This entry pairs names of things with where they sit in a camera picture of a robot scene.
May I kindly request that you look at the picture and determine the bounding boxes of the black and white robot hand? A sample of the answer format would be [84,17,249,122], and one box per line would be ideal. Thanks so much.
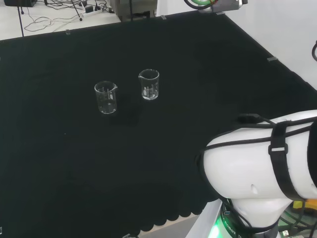
[183,0,248,13]

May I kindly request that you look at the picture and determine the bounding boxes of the clear glass beaker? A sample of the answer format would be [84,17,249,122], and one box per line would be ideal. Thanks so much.
[94,80,118,115]
[138,69,160,101]

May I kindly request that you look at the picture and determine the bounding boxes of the white power strip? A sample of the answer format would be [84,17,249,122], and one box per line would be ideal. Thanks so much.
[83,5,103,15]

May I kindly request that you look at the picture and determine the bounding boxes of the black tripod leg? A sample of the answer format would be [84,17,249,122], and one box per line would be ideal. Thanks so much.
[70,0,84,21]

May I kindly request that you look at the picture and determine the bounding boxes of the thin dark pole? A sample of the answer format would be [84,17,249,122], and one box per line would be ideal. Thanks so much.
[17,4,25,38]

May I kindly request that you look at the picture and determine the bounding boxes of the black equipment case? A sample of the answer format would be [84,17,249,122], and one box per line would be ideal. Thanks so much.
[4,0,38,7]

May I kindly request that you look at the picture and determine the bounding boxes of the yellow stop button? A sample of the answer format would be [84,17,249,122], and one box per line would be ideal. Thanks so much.
[293,197,317,216]

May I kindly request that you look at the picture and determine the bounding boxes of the black bench cloth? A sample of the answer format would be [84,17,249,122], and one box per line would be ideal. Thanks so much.
[0,10,317,238]

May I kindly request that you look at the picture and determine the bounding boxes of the black floor cable bundle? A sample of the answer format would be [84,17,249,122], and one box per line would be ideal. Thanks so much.
[37,0,115,14]

